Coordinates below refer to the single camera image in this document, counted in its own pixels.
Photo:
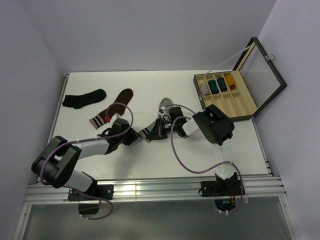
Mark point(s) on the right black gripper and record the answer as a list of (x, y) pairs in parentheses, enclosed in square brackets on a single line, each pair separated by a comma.
[(159, 133)]

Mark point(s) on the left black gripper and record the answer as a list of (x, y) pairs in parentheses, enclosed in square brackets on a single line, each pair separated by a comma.
[(133, 136)]

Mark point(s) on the grey striped sock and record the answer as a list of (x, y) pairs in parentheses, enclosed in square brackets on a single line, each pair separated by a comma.
[(163, 108)]

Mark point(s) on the beige sock with red stripes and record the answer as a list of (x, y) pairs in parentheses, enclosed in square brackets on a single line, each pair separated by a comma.
[(204, 89)]

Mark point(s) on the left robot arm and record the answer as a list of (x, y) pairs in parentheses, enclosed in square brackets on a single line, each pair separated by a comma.
[(56, 163)]

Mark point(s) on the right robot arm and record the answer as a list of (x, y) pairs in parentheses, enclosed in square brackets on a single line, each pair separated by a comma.
[(215, 125)]

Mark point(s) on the brown striped sock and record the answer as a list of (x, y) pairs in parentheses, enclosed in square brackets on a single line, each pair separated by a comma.
[(118, 107)]

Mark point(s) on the black sock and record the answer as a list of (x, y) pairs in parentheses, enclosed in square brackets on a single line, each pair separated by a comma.
[(80, 101)]

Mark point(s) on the teal rolled sock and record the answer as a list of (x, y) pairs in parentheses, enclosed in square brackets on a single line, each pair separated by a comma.
[(213, 86)]

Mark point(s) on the dark blue rolled sock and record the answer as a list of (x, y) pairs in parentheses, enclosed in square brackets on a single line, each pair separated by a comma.
[(222, 84)]

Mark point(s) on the mustard rolled sock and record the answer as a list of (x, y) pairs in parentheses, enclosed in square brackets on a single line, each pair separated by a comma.
[(230, 81)]

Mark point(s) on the black compartment box with lid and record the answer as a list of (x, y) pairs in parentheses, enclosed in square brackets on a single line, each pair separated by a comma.
[(258, 83)]

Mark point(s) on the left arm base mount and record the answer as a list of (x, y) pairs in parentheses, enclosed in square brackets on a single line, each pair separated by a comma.
[(89, 202)]

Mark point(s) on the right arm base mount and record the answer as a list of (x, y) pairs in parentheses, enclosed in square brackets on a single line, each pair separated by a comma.
[(229, 189)]

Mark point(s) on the aluminium frame rail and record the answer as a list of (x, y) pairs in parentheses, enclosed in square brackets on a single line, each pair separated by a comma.
[(152, 190)]

